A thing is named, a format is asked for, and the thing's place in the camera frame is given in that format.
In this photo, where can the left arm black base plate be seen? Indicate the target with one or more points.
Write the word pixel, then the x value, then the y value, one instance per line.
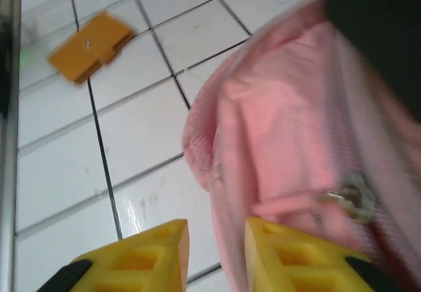
pixel 4 75

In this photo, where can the orange snap wallet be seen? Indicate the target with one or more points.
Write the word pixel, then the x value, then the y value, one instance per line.
pixel 89 48

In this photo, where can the pink school backpack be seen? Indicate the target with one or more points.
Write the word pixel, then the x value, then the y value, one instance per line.
pixel 289 124

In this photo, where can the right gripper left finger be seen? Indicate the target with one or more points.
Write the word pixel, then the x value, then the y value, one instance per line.
pixel 131 265

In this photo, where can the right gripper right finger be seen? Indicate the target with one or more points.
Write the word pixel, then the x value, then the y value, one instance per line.
pixel 296 265

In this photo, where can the aluminium mounting rail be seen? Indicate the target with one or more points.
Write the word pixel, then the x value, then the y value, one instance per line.
pixel 8 173

